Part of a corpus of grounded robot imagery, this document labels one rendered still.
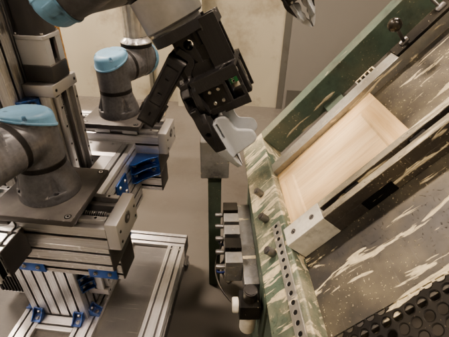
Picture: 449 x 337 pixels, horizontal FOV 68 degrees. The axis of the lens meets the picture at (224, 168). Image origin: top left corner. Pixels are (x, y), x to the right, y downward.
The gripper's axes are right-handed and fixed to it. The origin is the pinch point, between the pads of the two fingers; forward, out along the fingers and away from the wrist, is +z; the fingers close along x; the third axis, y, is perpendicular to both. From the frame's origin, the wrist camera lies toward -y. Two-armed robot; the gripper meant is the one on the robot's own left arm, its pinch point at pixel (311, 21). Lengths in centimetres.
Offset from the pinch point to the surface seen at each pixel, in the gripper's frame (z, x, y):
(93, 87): -18, -245, -262
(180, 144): 66, -149, -159
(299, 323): 38, -31, 68
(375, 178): 27, -4, 46
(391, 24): 10.1, 17.3, 11.2
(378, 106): 27.6, 5.3, 16.8
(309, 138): 30.7, -17.6, 9.1
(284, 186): 37, -32, 19
